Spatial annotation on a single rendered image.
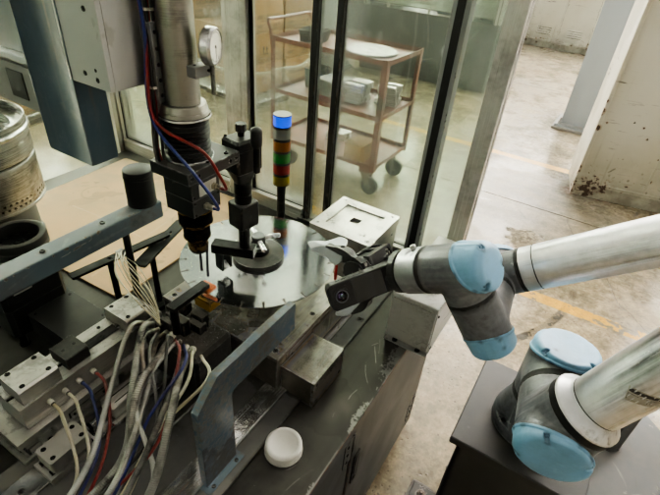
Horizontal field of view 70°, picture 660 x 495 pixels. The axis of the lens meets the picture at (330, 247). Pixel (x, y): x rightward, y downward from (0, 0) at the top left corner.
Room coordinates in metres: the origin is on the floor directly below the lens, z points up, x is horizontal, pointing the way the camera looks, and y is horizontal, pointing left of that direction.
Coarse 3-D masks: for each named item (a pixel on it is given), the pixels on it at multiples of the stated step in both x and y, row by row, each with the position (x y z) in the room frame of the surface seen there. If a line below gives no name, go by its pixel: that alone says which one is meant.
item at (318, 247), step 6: (330, 240) 0.73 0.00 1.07; (336, 240) 0.73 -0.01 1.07; (342, 240) 0.73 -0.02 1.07; (312, 246) 0.72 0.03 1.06; (318, 246) 0.71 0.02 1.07; (324, 246) 0.70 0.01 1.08; (318, 252) 0.70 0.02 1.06; (324, 252) 0.70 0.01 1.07; (330, 252) 0.69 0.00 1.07; (330, 258) 0.69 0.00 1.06; (336, 258) 0.68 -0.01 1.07; (336, 264) 0.68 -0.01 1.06
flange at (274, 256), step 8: (272, 240) 0.87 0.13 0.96; (272, 248) 0.84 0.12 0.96; (280, 248) 0.84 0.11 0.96; (256, 256) 0.80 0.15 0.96; (264, 256) 0.81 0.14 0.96; (272, 256) 0.81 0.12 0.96; (280, 256) 0.81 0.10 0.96; (240, 264) 0.78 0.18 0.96; (248, 264) 0.78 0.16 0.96; (256, 264) 0.78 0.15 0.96; (264, 264) 0.78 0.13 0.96; (272, 264) 0.78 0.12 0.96
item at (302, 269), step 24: (264, 216) 0.98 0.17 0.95; (288, 240) 0.89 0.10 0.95; (312, 240) 0.90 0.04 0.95; (192, 264) 0.77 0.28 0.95; (288, 264) 0.80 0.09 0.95; (312, 264) 0.81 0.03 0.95; (216, 288) 0.70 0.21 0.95; (240, 288) 0.71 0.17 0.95; (264, 288) 0.72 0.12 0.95; (288, 288) 0.72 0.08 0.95; (312, 288) 0.73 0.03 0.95
